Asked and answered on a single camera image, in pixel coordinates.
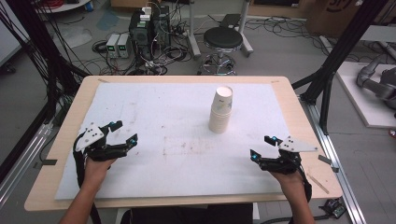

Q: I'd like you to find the aluminium rail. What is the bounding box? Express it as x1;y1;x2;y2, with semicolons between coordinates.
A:
299;95;369;224
0;121;54;208

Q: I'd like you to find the white round table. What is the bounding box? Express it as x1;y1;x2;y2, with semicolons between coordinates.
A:
36;0;92;14

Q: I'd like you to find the black metal frame post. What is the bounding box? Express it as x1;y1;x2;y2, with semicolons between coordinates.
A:
4;0;90;124
291;0;390;135

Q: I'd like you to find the white floor board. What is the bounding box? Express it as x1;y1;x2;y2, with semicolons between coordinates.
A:
335;61;396;130

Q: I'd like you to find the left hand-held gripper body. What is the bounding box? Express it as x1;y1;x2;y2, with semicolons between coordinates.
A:
75;121;129;162

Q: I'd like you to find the white table mat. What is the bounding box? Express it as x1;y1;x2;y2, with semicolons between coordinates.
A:
53;81;292;201

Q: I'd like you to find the person's left hand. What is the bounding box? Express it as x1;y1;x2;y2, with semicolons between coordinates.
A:
83;157;118;190

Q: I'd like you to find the white board panel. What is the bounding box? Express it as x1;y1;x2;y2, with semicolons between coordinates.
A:
0;0;23;67

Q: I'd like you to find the white stand leg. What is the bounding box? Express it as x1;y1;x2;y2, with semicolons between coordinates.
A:
237;0;254;58
186;0;203;61

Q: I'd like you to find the stack of white paper cups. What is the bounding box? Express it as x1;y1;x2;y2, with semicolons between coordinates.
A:
207;85;234;134

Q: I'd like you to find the black round stool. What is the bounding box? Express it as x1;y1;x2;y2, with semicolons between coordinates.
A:
197;25;244;77

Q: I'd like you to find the small black floor device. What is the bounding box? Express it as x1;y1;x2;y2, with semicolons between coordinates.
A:
322;198;347;219

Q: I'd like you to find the coiled black cable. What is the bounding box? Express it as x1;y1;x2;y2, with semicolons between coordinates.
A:
91;39;108;54

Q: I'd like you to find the grey bench power supply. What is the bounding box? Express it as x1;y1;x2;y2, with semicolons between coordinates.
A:
105;33;121;60
117;33;132;60

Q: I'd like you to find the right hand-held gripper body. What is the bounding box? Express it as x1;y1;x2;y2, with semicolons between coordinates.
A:
258;135;318;175

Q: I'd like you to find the grey tape strip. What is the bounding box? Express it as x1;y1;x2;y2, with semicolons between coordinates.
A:
318;154;340;174

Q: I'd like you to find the person's dark clothing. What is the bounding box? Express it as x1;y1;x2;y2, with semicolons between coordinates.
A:
119;203;254;224

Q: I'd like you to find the brown cardboard box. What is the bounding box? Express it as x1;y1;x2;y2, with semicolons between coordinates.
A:
305;0;376;39

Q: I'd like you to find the thin wooden stick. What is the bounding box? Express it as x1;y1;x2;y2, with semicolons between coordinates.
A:
305;172;331;195

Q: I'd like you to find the white power adapter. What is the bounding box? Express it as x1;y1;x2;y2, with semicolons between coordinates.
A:
139;6;153;22

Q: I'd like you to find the black computer tower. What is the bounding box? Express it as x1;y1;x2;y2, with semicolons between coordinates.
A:
128;8;154;62
151;5;172;49

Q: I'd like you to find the person's right hand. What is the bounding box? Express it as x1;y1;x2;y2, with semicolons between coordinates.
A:
269;170;305;193

